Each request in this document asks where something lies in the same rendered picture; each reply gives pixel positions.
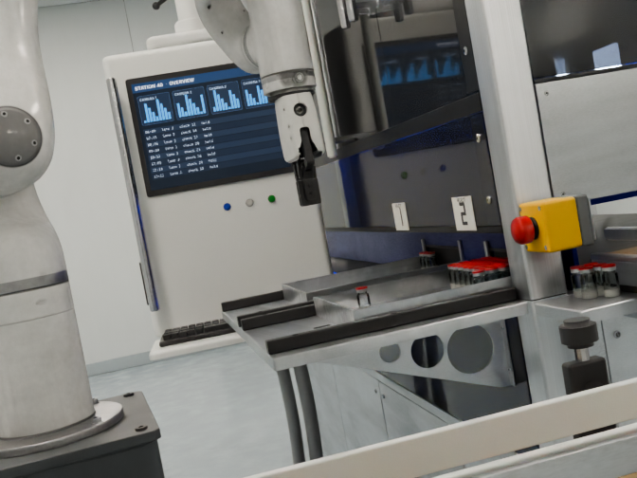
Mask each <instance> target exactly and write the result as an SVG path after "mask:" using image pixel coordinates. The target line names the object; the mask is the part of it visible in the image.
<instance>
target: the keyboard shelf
mask: <svg viewBox="0 0 637 478"><path fill-rule="evenodd" d="M159 342H160V340H156V341H155V343H154V345H153V348H152V350H151V352H150V355H149V358H150V360H156V359H164V358H169V357H174V356H178V355H183V354H188V353H192V352H197V351H202V350H207V349H211V348H216V347H221V346H226V345H231V344H235V343H240V342H245V341H244V340H243V339H242V338H241V337H240V336H239V335H238V334H237V332H234V333H229V334H225V335H220V336H215V337H210V338H205V339H201V340H192V341H187V342H182V343H178V344H173V345H168V346H163V347H160V346H159Z"/></svg>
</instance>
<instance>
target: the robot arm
mask: <svg viewBox="0 0 637 478"><path fill-rule="evenodd" d="M194 3H195V6H196V10H197V13H198V15H199V17H200V20H201V22H202V23H203V25H204V27H205V29H206V30H207V32H208V33H209V35H210V36H211V38H212V39H213V40H214V41H215V43H216V44H217V45H218V46H219V47H220V48H221V49H222V50H223V51H224V52H225V53H226V55H227V56H228V57H229V58H230V59H231V60H232V61H233V62H234V63H235V64H236V65H237V66H238V67H239V68H241V69H242V70H244V71H245V72H247V73H250V74H260V77H261V82H262V87H263V92H264V96H265V97H269V98H268V99H267V101H268V102H269V103H275V108H276V117H277V122H278V128H279V134H280V140H281V145H282V153H283V157H284V160H285V161H286V162H288V163H292V165H293V170H294V175H295V178H296V181H297V182H296V185H297V191H298V196H299V201H300V205H301V206H302V207H304V206H310V205H315V204H319V203H321V198H320V192H319V183H318V179H317V173H316V166H315V158H317V157H320V156H322V155H323V154H324V152H325V148H324V143H323V139H322V134H321V131H320V126H319V118H318V114H317V110H316V106H315V104H314V100H313V97H312V96H313V95H315V90H313V88H315V87H317V83H316V78H315V72H314V67H313V62H312V56H311V51H310V46H309V41H308V35H307V30H306V25H305V19H304V14H303V8H302V3H301V0H246V3H247V9H248V11H247V10H246V8H245V6H244V5H243V3H242V1H241V0H194ZM54 145H55V127H54V119H53V112H52V106H51V100H50V96H49V90H48V85H47V81H46V73H45V69H44V64H43V59H42V54H41V49H40V42H39V33H38V0H0V459H1V458H10V457H16V456H22V455H27V454H32V453H36V452H40V451H44V450H51V449H55V448H59V447H61V446H64V445H67V444H71V443H74V442H77V441H80V440H82V439H84V438H87V437H89V436H92V435H94V434H97V433H99V432H102V431H104V430H106V429H108V428H110V427H112V426H113V425H115V424H116V423H118V422H119V421H120V420H121V419H122V417H123V415H124V412H123V407H122V405H121V404H119V403H117V402H112V401H98V399H97V398H92V394H91V389H90V384H89V379H88V374H87V370H86V365H85V360H84V355H83V350H82V342H81V337H80V332H79V327H78V323H77V318H76V313H75V308H74V303H73V298H72V293H71V288H70V283H69V281H68V280H69V279H68V273H67V268H66V263H65V259H64V252H63V248H62V245H61V242H60V240H59V237H58V235H57V233H56V231H55V230H54V228H53V226H52V225H51V223H50V221H49V219H48V218H47V216H46V213H45V211H44V209H43V207H42V204H41V202H40V200H39V197H38V194H37V192H36V189H35V186H34V183H35V182H36V181H37V180H39V179H40V178H41V177H42V176H43V174H44V173H45V172H46V170H47V168H48V166H49V164H50V162H51V159H52V157H53V152H54ZM301 158H304V159H301Z"/></svg>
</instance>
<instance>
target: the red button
mask: <svg viewBox="0 0 637 478"><path fill-rule="evenodd" d="M511 233H512V236H513V239H514V240H515V242H516V243H518V244H520V245H524V244H529V243H532V242H533V241H534V238H535V228H534V225H533V222H532V220H531V219H530V218H529V217H528V216H526V215H524V216H520V217H516V218H515V219H514V220H513V221H512V223H511Z"/></svg>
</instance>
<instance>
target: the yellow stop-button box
mask: <svg viewBox="0 0 637 478"><path fill-rule="evenodd" d="M519 213H520V216H524V215H526V216H528V217H529V218H530V219H531V220H532V222H533V225H534V228H535V238H534V241H533V242H532V243H529V244H525V247H526V250H527V251H532V252H550V253H552V252H557V251H561V250H565V249H570V248H579V247H581V246H588V245H592V244H594V239H593V233H592V222H591V217H590V210H589V204H588V198H587V195H586V194H575V195H562V196H557V197H553V198H547V199H542V200H537V201H532V202H527V203H522V204H520V205H519Z"/></svg>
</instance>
